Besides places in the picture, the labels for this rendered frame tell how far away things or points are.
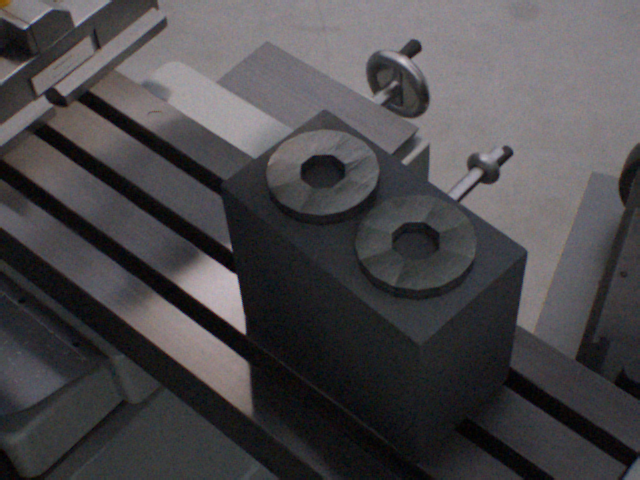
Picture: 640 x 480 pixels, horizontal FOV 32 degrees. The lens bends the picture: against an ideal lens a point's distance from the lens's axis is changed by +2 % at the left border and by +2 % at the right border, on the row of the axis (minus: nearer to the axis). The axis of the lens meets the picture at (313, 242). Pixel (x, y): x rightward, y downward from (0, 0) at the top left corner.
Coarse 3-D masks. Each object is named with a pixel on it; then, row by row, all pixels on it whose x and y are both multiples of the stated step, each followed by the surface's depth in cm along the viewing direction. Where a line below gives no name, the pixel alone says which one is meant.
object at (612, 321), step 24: (624, 216) 154; (624, 240) 150; (624, 264) 148; (600, 288) 147; (624, 288) 145; (600, 312) 144; (624, 312) 143; (600, 336) 141; (624, 336) 141; (576, 360) 141; (600, 360) 137; (624, 360) 136; (624, 384) 132
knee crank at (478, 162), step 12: (480, 156) 164; (492, 156) 166; (504, 156) 167; (468, 168) 167; (480, 168) 165; (492, 168) 164; (468, 180) 164; (480, 180) 165; (492, 180) 165; (456, 192) 162; (468, 192) 164
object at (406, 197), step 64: (320, 128) 90; (256, 192) 86; (320, 192) 84; (384, 192) 85; (256, 256) 90; (320, 256) 82; (384, 256) 80; (448, 256) 79; (512, 256) 81; (256, 320) 99; (320, 320) 87; (384, 320) 78; (448, 320) 78; (512, 320) 87; (384, 384) 85; (448, 384) 85
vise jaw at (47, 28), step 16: (16, 0) 114; (32, 0) 114; (48, 0) 115; (16, 16) 112; (32, 16) 112; (48, 16) 113; (64, 16) 115; (16, 32) 113; (32, 32) 112; (48, 32) 114; (64, 32) 116; (32, 48) 113
